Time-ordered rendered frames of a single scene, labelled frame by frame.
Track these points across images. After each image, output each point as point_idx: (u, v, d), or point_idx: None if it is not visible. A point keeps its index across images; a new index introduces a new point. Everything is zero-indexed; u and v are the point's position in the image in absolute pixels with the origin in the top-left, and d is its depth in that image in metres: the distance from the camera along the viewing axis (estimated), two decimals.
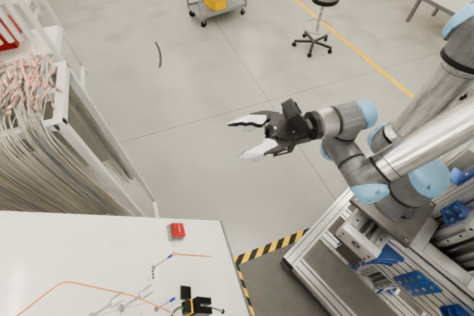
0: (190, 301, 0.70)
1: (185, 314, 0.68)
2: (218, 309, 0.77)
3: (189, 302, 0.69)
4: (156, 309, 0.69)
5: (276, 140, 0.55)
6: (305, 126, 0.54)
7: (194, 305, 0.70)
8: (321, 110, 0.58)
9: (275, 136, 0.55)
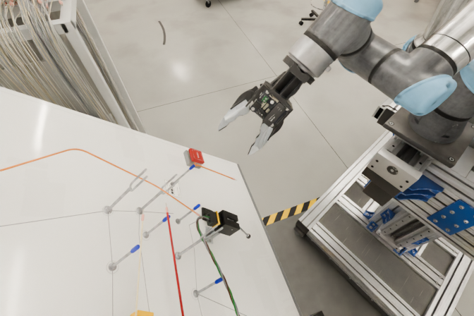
0: (215, 213, 0.62)
1: (210, 224, 0.60)
2: (244, 231, 0.69)
3: (214, 214, 0.61)
4: (178, 221, 0.61)
5: (254, 102, 0.51)
6: (276, 78, 0.51)
7: (220, 218, 0.62)
8: None
9: None
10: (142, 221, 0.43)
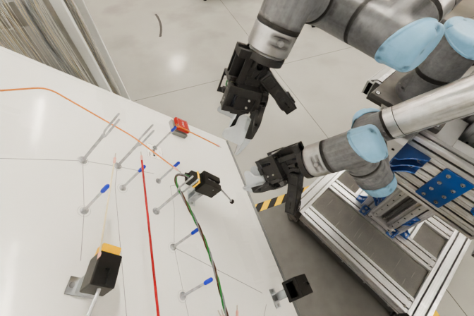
0: (196, 173, 0.61)
1: (190, 183, 0.59)
2: (227, 195, 0.68)
3: (195, 173, 0.61)
4: (158, 180, 0.60)
5: None
6: None
7: (201, 178, 0.61)
8: (289, 53, 0.41)
9: None
10: (113, 163, 0.42)
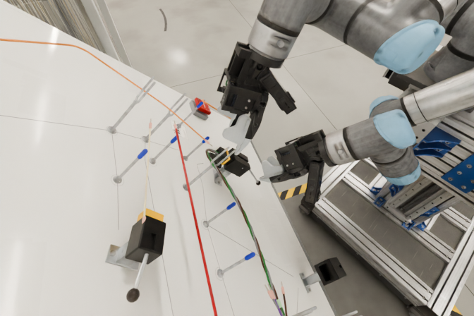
0: (225, 149, 0.58)
1: (220, 159, 0.56)
2: (254, 175, 0.65)
3: (224, 150, 0.58)
4: (185, 156, 0.58)
5: None
6: None
7: (230, 155, 0.58)
8: (288, 53, 0.41)
9: None
10: (150, 129, 0.39)
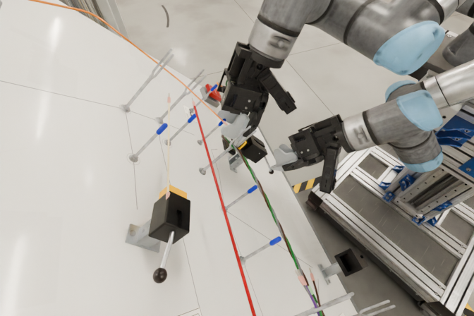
0: None
1: None
2: (268, 163, 0.63)
3: None
4: (199, 141, 0.55)
5: None
6: None
7: (246, 140, 0.56)
8: (289, 53, 0.41)
9: None
10: (169, 103, 0.37)
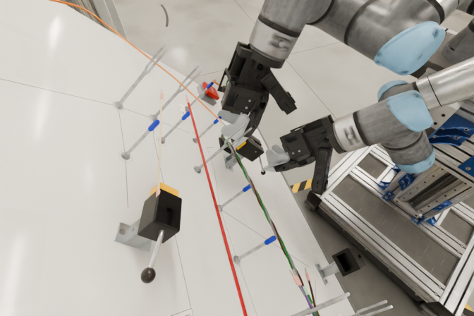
0: None
1: None
2: (262, 163, 0.62)
3: None
4: (195, 139, 0.54)
5: None
6: None
7: None
8: (290, 53, 0.41)
9: None
10: (161, 99, 0.36)
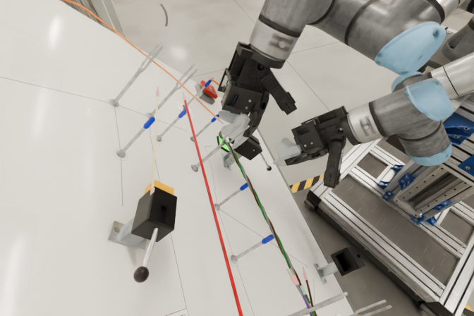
0: None
1: (233, 141, 0.53)
2: (265, 160, 0.61)
3: None
4: (192, 137, 0.53)
5: None
6: None
7: None
8: (290, 53, 0.41)
9: None
10: (157, 96, 0.35)
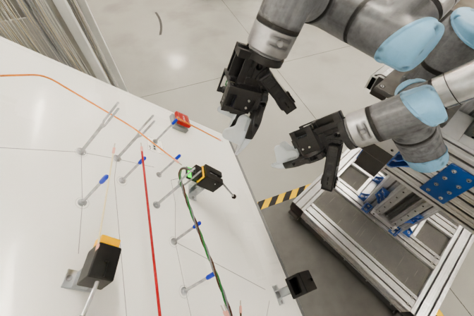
0: (200, 167, 0.60)
1: (195, 177, 0.58)
2: (229, 190, 0.67)
3: (199, 168, 0.60)
4: (159, 173, 0.59)
5: None
6: None
7: None
8: (288, 53, 0.41)
9: None
10: (113, 154, 0.41)
